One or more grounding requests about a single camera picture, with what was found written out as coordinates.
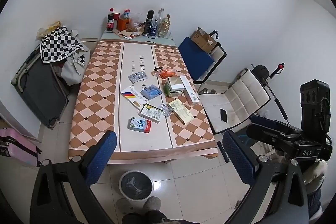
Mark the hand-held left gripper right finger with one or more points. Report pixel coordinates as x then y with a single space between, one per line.
237 158

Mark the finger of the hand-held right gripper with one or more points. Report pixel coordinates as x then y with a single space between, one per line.
262 119
265 133

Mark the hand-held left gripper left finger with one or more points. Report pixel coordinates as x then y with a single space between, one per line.
103 154

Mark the white round waste bin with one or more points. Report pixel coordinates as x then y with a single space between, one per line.
135 184

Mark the blue white drink carton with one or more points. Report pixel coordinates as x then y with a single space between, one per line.
139 124

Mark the green yellow box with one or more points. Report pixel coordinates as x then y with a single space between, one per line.
151 113

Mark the white box striped flag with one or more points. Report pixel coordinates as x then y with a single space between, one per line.
131 96

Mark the pale yellow box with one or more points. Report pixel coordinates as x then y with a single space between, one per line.
181 111

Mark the long white box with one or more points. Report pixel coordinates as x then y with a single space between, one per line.
190 92

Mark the small silver blister pack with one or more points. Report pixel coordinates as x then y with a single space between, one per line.
166 110

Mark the blue plastic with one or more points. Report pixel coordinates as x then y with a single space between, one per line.
151 91

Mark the large silver blister pack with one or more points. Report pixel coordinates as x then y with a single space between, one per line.
137 78

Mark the green white box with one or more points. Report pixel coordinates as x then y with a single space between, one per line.
173 88

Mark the black wrapper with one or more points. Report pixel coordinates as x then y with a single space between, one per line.
157 71

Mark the orange packet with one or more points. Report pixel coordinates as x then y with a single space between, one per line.
168 73

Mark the person's right forearm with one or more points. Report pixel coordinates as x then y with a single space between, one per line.
316 176

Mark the white padded chair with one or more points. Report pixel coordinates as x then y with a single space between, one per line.
236 103

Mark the black smartphone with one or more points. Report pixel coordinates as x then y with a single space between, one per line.
224 115

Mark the checked pattern table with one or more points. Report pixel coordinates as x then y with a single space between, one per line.
99 98

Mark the grey left slipper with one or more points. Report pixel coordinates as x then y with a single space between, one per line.
124 207

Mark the grey slipper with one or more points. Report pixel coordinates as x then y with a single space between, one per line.
151 204
124 207

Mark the silver dumbbell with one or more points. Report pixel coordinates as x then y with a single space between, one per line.
207 91

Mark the grey right slipper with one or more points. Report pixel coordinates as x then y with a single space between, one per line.
151 204

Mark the person's black trousers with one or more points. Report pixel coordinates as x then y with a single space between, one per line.
147 218

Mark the pink suitcase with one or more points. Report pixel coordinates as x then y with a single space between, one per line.
15 145

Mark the grey white bag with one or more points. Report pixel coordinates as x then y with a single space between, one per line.
74 69

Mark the chair with blue cushion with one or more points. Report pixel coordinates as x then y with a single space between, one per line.
195 58

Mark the cardboard box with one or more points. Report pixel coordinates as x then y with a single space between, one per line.
203 40

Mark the black white checkered cloth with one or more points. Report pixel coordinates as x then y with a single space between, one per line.
59 44

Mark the brown paper envelope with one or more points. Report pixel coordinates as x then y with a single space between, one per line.
126 33

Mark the orange box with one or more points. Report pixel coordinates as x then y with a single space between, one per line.
122 25

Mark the dark drink bottle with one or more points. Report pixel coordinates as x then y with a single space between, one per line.
110 23

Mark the glass bottle yellow liquid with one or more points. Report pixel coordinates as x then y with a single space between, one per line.
165 26

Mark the clear plastic snack bag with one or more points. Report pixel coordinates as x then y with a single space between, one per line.
134 22

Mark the yellow plastic bag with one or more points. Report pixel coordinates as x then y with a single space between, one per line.
47 29

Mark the red cup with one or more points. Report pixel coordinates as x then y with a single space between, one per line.
116 16

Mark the black spray can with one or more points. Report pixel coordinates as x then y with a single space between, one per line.
148 23

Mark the small red top carton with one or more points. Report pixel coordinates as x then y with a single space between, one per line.
127 14

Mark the red capped bottle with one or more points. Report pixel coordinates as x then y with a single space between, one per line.
111 10

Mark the tall clear glass bottle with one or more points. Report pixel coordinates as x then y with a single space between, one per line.
161 15

